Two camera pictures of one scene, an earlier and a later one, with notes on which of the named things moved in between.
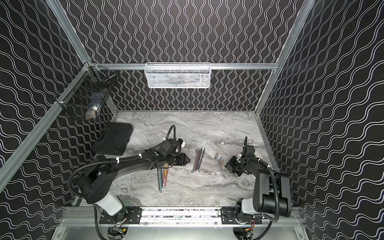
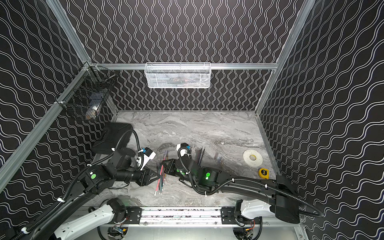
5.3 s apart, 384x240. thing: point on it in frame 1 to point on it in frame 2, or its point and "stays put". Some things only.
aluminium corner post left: x=69 y=30 stays put
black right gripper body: x=235 y=165 to x=176 y=166
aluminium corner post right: x=304 y=12 stays put
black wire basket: x=85 y=94 stays put
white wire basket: x=178 y=75 stays put
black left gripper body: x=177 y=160 to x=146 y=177
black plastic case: x=115 y=140 stays put
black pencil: x=201 y=161 stays put
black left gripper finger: x=184 y=159 to x=153 y=176
